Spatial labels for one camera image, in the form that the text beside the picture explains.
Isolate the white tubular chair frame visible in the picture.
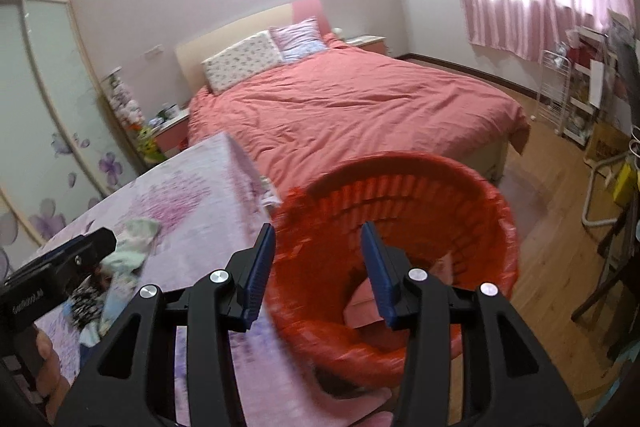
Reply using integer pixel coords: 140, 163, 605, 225
582, 152, 640, 228

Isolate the white cluttered shelf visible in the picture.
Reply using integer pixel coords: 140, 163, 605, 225
562, 27, 610, 145

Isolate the white floral pillow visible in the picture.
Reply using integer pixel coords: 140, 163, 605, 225
201, 32, 285, 96

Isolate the beige and pink headboard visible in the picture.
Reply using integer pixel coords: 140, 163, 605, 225
175, 0, 333, 72

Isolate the dark wooden furniture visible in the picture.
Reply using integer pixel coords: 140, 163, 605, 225
570, 197, 640, 358

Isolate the green towel cloth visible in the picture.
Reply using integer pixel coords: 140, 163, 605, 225
102, 217, 162, 279

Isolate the pink striped pillow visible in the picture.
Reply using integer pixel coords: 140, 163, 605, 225
269, 18, 328, 62

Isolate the person's left hand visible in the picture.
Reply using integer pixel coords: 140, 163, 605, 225
34, 328, 72, 414

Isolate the yellow packet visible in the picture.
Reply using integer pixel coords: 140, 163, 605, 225
612, 157, 639, 204

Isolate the bed with coral duvet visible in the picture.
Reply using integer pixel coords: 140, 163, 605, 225
187, 34, 533, 208

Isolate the pale wooden nightstand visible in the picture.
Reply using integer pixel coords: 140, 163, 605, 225
345, 34, 388, 55

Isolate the brown cardboard box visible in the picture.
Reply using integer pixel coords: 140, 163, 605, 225
585, 122, 631, 164

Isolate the white wire rack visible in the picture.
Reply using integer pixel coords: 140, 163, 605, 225
532, 49, 573, 128

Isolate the hanging plush toy bundle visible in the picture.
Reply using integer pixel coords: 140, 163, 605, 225
102, 67, 146, 128

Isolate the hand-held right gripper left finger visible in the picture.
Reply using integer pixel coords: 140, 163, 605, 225
54, 223, 277, 427

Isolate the red plastic trash basket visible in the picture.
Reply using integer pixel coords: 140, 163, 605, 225
267, 151, 521, 400

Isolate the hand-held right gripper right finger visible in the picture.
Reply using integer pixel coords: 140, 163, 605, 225
360, 221, 586, 427

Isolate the pink and white nightstand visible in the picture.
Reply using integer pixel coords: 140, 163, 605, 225
150, 109, 193, 158

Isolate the pink tree print tablecloth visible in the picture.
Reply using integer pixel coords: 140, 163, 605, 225
15, 132, 401, 427

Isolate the floral sliding door wardrobe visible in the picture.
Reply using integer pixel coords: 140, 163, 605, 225
0, 0, 146, 268

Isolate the green yellow plush toy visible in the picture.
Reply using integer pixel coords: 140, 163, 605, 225
135, 127, 164, 164

